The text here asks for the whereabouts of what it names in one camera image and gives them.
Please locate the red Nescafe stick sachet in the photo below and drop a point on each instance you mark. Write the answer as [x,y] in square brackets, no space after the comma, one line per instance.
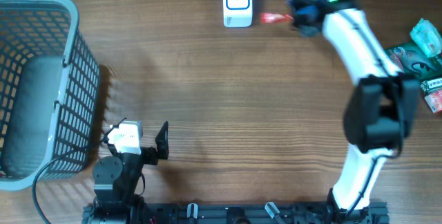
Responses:
[271,18]

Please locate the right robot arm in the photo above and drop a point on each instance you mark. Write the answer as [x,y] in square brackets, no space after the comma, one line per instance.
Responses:
[380,113]

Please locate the light green wipes packet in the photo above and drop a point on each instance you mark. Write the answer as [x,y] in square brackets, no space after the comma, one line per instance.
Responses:
[426,37]

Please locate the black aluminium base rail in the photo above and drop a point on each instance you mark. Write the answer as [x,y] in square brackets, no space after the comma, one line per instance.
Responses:
[297,213]

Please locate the pink Kleenex tissue pack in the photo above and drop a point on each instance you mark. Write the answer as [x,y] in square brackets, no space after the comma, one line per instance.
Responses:
[434,101]

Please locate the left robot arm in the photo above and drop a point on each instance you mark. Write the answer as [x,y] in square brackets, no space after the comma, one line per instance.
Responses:
[116,176]

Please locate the white green box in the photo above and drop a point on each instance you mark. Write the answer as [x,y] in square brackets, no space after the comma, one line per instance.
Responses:
[429,86]

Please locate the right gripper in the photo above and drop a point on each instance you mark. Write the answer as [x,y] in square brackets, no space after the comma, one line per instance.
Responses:
[300,26]

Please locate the white barcode scanner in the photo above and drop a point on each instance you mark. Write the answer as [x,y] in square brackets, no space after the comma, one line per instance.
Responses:
[237,13]

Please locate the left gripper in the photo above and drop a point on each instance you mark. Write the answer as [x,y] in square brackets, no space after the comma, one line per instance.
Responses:
[152,156]

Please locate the grey plastic shopping basket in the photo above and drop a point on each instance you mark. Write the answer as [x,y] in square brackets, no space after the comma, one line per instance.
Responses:
[49,87]

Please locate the green 3M gloves packet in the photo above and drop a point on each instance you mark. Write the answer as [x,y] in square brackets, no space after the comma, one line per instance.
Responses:
[412,60]

